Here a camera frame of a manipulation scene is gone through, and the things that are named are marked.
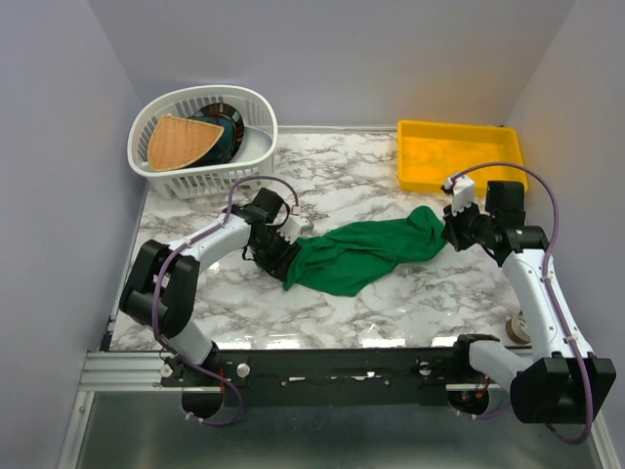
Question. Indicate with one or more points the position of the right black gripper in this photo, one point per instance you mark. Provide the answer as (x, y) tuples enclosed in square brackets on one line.
[(451, 228)]

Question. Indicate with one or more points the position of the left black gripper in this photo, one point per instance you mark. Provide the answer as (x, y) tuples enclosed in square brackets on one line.
[(278, 266)]

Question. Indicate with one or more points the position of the green t shirt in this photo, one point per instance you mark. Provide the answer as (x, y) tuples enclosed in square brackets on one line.
[(345, 260)]

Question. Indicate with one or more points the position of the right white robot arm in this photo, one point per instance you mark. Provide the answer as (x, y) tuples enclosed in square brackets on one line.
[(563, 382)]

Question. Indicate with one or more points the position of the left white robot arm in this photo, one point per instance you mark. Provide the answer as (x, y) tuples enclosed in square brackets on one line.
[(161, 287)]

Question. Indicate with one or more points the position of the tape roll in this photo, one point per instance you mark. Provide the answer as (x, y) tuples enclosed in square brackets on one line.
[(516, 330)]

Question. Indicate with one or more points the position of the yellow plastic tray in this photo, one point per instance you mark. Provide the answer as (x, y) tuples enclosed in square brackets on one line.
[(429, 152)]

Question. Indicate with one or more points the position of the white plastic laundry basket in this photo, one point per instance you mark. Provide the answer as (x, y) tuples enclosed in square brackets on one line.
[(254, 157)]

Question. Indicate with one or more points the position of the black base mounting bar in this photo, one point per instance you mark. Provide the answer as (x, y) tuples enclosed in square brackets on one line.
[(298, 377)]

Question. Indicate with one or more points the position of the dark teal round plate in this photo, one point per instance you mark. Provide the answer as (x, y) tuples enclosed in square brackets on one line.
[(230, 120)]

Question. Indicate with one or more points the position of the orange woven fan mat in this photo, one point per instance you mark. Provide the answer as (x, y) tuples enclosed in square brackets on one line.
[(178, 142)]

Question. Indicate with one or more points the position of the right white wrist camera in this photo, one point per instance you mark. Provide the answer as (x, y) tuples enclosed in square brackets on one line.
[(462, 191)]

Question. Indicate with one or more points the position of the aluminium frame rail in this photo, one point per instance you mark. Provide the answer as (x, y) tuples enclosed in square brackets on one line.
[(120, 372)]

